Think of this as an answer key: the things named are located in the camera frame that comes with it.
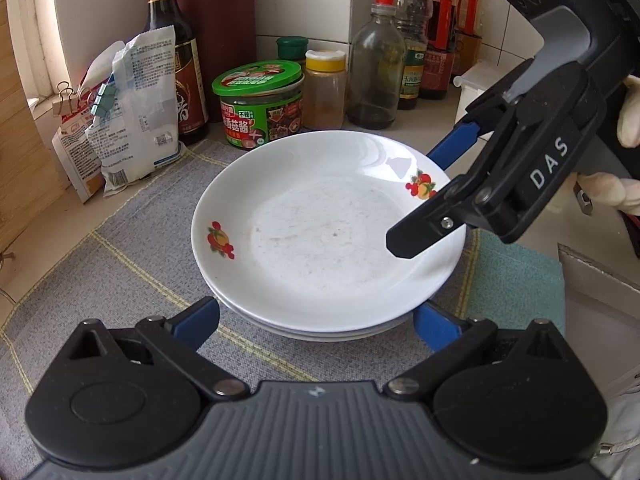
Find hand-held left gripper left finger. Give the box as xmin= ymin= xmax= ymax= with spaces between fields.
xmin=67 ymin=296 xmax=251 ymax=401

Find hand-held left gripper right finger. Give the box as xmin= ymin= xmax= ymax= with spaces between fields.
xmin=385 ymin=302 xmax=563 ymax=401

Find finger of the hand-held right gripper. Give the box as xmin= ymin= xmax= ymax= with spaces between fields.
xmin=386 ymin=71 xmax=603 ymax=260
xmin=426 ymin=59 xmax=540 ymax=171

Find white fruit print plate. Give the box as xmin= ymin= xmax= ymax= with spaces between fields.
xmin=191 ymin=130 xmax=468 ymax=329
xmin=235 ymin=305 xmax=417 ymax=344
xmin=202 ymin=265 xmax=451 ymax=337

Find person's right hand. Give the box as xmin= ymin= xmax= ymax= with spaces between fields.
xmin=575 ymin=74 xmax=640 ymax=217

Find white plastic box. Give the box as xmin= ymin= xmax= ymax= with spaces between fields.
xmin=454 ymin=59 xmax=502 ymax=127

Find teal cloth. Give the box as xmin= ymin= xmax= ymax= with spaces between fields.
xmin=465 ymin=230 xmax=569 ymax=342

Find green label oil bottle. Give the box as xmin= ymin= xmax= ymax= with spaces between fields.
xmin=395 ymin=0 xmax=434 ymax=111

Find grey checked placemat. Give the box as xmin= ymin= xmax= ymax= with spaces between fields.
xmin=0 ymin=139 xmax=482 ymax=463

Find red label dark bottle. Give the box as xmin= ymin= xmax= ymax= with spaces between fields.
xmin=420 ymin=0 xmax=459 ymax=101

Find clear glass bottle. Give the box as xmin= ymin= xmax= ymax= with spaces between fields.
xmin=347 ymin=0 xmax=407 ymax=131

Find red label amber bottle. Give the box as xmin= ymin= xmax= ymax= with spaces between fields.
xmin=447 ymin=0 xmax=485 ymax=77

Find yellow lid spice jar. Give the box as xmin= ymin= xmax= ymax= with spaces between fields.
xmin=303 ymin=50 xmax=347 ymax=131

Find metal sink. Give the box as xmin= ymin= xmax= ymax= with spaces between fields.
xmin=557 ymin=242 xmax=640 ymax=397

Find green cap jar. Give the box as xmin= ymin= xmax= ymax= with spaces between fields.
xmin=276 ymin=36 xmax=309 ymax=74

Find green lid sauce jar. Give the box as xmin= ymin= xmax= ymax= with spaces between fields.
xmin=211 ymin=59 xmax=306 ymax=152

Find red white paper packet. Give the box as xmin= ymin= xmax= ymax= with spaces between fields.
xmin=52 ymin=42 xmax=127 ymax=204

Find white plastic bag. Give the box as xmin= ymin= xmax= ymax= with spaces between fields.
xmin=84 ymin=29 xmax=182 ymax=197

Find person's light clothing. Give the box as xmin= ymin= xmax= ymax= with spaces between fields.
xmin=590 ymin=389 xmax=640 ymax=480

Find dark soy sauce bottle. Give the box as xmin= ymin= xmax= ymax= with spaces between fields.
xmin=142 ymin=0 xmax=211 ymax=147

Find green binder clip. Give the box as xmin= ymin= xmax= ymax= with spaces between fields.
xmin=90 ymin=82 xmax=119 ymax=117

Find bamboo cutting board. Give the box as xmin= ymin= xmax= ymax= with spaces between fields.
xmin=0 ymin=0 xmax=67 ymax=257

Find gold binder clip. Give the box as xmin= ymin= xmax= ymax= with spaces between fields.
xmin=52 ymin=82 xmax=84 ymax=117

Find dark red knife block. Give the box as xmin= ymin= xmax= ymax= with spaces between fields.
xmin=170 ymin=0 xmax=259 ymax=127

